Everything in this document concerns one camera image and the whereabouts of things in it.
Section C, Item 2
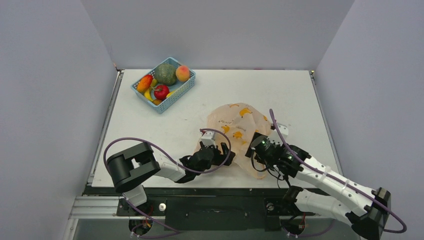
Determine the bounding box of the fake peach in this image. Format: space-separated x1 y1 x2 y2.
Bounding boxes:
175 65 191 82

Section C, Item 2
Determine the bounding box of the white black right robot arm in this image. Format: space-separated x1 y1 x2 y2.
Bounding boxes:
245 132 391 240

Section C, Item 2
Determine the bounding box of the green netted melon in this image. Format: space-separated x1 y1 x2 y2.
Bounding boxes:
154 63 177 86

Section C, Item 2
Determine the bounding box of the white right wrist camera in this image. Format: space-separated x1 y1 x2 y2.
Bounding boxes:
268 123 289 146

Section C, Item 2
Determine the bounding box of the red fake tomato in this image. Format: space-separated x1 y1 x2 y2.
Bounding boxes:
153 84 170 101

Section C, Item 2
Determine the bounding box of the yellow fake banana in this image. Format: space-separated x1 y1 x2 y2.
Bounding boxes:
143 78 158 102

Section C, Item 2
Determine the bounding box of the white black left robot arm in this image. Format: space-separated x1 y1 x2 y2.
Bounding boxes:
105 142 236 215

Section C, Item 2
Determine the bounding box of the brown fake kiwi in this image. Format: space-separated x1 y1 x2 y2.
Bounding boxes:
152 99 162 106

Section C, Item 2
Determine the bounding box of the thin yellow chili pepper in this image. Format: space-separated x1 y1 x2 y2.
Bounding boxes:
166 90 176 98

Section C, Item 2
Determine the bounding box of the orange fake mango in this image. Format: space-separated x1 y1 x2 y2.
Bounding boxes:
136 74 154 94

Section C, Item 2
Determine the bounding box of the orange translucent plastic bag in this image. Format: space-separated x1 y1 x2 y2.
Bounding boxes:
206 103 272 180

